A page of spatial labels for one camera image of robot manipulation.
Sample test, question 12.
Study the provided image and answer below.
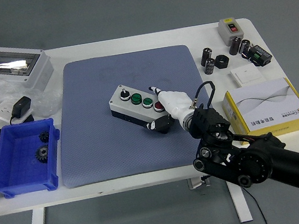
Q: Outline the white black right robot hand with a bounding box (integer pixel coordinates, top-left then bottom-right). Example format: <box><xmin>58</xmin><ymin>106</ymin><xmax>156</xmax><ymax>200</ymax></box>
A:
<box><xmin>139</xmin><ymin>79</ymin><xmax>199</xmax><ymax>137</ymax></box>

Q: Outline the grey four-button control box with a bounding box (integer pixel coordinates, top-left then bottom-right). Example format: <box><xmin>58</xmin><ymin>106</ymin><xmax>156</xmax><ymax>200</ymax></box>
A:
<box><xmin>106</xmin><ymin>77</ymin><xmax>173</xmax><ymax>136</ymax></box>

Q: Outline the black cylindrical capacitor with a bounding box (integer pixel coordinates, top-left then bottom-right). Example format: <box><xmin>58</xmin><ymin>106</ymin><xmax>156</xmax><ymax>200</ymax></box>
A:
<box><xmin>203</xmin><ymin>56</ymin><xmax>218</xmax><ymax>76</ymax></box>
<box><xmin>237</xmin><ymin>38</ymin><xmax>253</xmax><ymax>57</ymax></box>
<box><xmin>199</xmin><ymin>47</ymin><xmax>215</xmax><ymax>67</ymax></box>
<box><xmin>226</xmin><ymin>35</ymin><xmax>244</xmax><ymax>57</ymax></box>

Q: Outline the black hexagonal nut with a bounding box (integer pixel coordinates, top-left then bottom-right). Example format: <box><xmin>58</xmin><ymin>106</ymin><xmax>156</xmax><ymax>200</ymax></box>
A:
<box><xmin>213</xmin><ymin>53</ymin><xmax>231</xmax><ymax>70</ymax></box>

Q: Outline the blue-grey table mat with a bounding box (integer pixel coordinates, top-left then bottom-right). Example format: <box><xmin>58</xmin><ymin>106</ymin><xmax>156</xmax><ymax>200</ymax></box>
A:
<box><xmin>44</xmin><ymin>41</ymin><xmax>221</xmax><ymax>190</ymax></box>

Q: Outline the yellow white cardboard box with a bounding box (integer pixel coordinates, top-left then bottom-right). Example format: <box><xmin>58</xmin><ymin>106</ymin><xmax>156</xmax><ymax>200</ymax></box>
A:
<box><xmin>219</xmin><ymin>75</ymin><xmax>299</xmax><ymax>144</ymax></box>

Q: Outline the black module with green terminal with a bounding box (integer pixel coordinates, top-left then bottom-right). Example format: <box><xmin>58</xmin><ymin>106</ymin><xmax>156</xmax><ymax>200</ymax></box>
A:
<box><xmin>241</xmin><ymin>43</ymin><xmax>274</xmax><ymax>70</ymax></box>

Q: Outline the clear plastic bag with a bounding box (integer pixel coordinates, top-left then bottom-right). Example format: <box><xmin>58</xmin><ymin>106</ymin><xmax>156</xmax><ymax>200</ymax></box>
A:
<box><xmin>0</xmin><ymin>63</ymin><xmax>66</xmax><ymax>125</ymax></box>

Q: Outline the small black gear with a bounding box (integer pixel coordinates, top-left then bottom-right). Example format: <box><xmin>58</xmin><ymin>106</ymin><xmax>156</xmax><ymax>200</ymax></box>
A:
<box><xmin>38</xmin><ymin>130</ymin><xmax>52</xmax><ymax>145</ymax></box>

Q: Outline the large black gear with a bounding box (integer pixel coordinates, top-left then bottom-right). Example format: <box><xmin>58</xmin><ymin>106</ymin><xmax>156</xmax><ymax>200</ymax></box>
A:
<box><xmin>33</xmin><ymin>144</ymin><xmax>53</xmax><ymax>165</ymax></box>

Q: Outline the black power adapter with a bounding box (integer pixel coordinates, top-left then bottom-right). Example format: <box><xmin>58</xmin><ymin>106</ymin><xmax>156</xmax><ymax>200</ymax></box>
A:
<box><xmin>6</xmin><ymin>94</ymin><xmax>35</xmax><ymax>126</ymax></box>

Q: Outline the blue plastic bin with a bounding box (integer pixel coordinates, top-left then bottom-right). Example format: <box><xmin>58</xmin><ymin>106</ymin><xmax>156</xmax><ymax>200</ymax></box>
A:
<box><xmin>0</xmin><ymin>116</ymin><xmax>70</xmax><ymax>200</ymax></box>

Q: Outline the white wall switch plate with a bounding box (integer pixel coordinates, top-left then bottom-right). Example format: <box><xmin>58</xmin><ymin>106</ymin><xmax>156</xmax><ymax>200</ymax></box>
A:
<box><xmin>229</xmin><ymin>61</ymin><xmax>265</xmax><ymax>89</ymax></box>

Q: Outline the grey under-table bracket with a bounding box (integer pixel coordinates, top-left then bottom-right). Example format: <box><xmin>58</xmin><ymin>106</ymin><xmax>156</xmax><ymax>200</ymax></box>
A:
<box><xmin>187</xmin><ymin>175</ymin><xmax>214</xmax><ymax>191</ymax></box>

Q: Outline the grey red-black push switch box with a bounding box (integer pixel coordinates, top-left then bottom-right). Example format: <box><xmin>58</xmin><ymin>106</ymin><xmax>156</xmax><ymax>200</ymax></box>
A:
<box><xmin>216</xmin><ymin>15</ymin><xmax>246</xmax><ymax>48</ymax></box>

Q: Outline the black cable under table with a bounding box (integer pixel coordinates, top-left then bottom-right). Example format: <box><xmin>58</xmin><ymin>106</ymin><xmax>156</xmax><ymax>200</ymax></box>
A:
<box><xmin>240</xmin><ymin>184</ymin><xmax>269</xmax><ymax>224</ymax></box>

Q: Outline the grey enclosure with clear lid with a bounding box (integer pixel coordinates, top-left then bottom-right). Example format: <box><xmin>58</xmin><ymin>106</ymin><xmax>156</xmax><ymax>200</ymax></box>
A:
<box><xmin>0</xmin><ymin>38</ymin><xmax>57</xmax><ymax>98</ymax></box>

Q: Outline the white wall socket panel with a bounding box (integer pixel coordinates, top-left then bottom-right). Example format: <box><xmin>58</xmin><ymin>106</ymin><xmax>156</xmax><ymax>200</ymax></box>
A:
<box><xmin>0</xmin><ymin>95</ymin><xmax>35</xmax><ymax>126</ymax></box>

